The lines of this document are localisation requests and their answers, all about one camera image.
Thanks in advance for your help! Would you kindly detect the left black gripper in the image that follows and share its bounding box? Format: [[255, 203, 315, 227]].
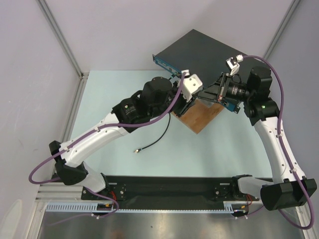
[[149, 81, 196, 119]]

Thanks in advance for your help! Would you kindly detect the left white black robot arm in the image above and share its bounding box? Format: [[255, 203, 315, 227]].
[[49, 74, 202, 199]]

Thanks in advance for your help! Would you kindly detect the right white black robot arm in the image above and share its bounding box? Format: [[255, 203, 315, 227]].
[[197, 66, 317, 211]]

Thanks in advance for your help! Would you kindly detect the brown wooden board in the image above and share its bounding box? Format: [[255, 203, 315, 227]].
[[172, 100, 224, 134]]

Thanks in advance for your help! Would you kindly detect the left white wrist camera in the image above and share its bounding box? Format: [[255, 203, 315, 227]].
[[181, 70, 203, 102]]

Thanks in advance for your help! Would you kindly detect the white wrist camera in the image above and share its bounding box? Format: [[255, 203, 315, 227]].
[[181, 70, 203, 102], [226, 54, 244, 76]]

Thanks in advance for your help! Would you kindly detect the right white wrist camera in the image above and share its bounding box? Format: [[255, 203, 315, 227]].
[[226, 54, 244, 76]]

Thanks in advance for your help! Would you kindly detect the black cable with plug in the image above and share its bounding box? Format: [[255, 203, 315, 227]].
[[134, 117, 171, 154]]

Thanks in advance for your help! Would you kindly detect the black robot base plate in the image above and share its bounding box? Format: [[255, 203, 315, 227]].
[[51, 175, 260, 210]]

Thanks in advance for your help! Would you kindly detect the left aluminium frame post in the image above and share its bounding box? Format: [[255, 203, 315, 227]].
[[36, 0, 84, 80]]

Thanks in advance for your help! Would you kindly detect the aluminium frame post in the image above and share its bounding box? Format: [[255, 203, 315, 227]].
[[36, 0, 84, 80], [263, 0, 303, 60]]

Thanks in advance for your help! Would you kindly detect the right aluminium frame post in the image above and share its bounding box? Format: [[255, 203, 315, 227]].
[[263, 0, 303, 60]]

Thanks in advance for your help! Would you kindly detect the aluminium frame rail front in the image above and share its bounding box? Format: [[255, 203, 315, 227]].
[[34, 181, 307, 205]]

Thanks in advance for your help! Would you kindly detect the white slotted cable duct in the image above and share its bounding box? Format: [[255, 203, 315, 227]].
[[45, 202, 247, 214]]

